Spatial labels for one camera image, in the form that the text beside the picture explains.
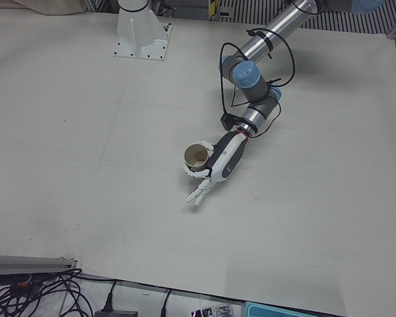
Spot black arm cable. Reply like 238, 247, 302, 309
218, 27, 298, 138

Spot beige fabric cover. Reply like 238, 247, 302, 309
12, 0, 90, 16

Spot light blue plastic box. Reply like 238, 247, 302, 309
243, 300, 321, 317

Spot beige paper cup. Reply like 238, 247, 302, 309
183, 143, 210, 172

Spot black power strip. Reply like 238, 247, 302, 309
0, 273, 54, 289

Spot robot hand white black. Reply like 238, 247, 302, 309
183, 130, 250, 207

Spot black white printed cards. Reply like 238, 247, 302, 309
191, 304, 236, 317

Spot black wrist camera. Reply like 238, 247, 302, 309
220, 112, 242, 131

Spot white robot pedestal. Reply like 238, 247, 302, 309
112, 0, 174, 63

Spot grey power adapter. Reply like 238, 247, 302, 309
94, 308, 139, 317

